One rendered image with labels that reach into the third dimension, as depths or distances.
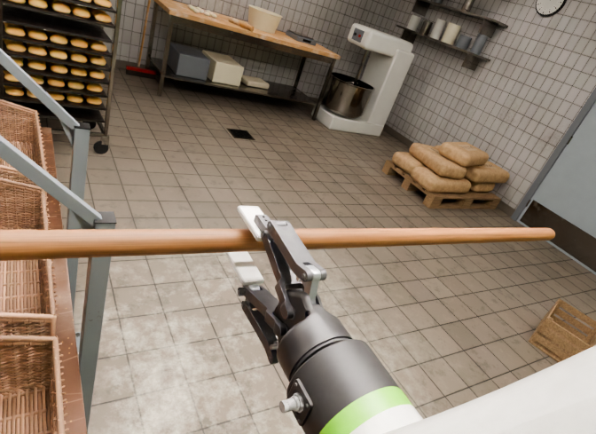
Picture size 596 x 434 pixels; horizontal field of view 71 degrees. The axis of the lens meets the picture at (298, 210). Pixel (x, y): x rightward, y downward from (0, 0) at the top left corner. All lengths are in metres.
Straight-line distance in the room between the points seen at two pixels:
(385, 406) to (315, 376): 0.06
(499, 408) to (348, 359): 0.21
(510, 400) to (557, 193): 5.03
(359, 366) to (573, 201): 4.82
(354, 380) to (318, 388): 0.03
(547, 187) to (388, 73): 2.42
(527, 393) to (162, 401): 1.69
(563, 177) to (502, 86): 1.33
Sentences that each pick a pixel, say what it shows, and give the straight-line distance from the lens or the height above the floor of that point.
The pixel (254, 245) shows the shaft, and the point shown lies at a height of 1.19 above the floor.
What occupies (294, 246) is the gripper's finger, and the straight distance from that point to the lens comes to 0.45.
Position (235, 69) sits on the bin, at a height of 0.43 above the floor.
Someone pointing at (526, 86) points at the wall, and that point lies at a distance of 5.56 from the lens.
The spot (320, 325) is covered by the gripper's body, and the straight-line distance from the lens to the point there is 0.41.
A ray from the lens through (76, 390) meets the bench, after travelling 1.13.
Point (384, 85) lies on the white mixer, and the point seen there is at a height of 0.72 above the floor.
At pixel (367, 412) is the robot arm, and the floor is 1.23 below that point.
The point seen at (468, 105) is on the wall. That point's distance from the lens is 5.90.
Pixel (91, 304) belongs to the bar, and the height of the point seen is 0.72.
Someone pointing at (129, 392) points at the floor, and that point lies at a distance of 1.83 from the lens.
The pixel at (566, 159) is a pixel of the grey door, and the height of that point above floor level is 0.84.
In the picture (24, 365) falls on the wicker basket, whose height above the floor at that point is 0.67.
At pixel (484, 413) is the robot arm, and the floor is 1.37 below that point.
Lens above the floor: 1.49
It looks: 27 degrees down
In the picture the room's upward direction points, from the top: 20 degrees clockwise
